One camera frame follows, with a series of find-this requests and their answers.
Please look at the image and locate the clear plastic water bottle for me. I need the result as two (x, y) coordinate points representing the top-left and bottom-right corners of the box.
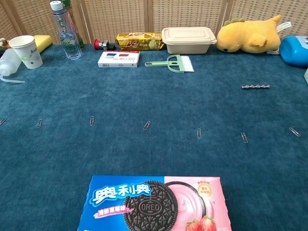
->
(50, 0), (83, 61)

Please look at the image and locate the brown tea bottle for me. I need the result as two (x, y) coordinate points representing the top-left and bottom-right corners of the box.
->
(61, 0), (85, 49)

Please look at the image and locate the Oreo strawberry cookie box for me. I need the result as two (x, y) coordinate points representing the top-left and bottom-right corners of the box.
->
(77, 175), (233, 231)

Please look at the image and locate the translucent plastic wash bottle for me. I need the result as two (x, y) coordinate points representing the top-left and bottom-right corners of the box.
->
(0, 48), (26, 84)

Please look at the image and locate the white box red blue print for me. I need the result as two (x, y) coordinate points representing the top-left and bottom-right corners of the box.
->
(97, 50), (141, 68)

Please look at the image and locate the blue detergent bottle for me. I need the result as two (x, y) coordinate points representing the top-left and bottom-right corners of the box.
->
(279, 35), (308, 67)

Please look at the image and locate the beige lidded lunch box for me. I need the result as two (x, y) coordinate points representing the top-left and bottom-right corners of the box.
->
(161, 26), (218, 55)

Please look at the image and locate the dark blue carpet mat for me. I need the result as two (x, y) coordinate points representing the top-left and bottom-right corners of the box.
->
(0, 43), (308, 231)

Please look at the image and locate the woven rattan folding screen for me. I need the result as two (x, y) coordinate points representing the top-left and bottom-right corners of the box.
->
(0, 0), (308, 46)

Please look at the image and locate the yellow cracker packet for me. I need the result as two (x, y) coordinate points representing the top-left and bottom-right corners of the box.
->
(115, 32), (165, 51)

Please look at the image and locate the yellow sponge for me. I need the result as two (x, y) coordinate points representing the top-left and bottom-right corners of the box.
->
(33, 35), (53, 54)

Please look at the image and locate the white paper cup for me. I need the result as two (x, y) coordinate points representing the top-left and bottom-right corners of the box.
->
(8, 35), (44, 70)

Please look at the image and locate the yellow plush toy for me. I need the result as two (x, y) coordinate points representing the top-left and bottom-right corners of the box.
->
(217, 14), (292, 53)

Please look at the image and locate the red emergency stop button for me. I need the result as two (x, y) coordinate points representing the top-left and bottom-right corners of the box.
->
(93, 38), (116, 51)

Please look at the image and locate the green handle cleaning brush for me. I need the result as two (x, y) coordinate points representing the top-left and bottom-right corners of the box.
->
(144, 54), (195, 74)

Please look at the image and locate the silver magnetic ball bar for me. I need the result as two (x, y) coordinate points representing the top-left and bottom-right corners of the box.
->
(241, 84), (271, 90)

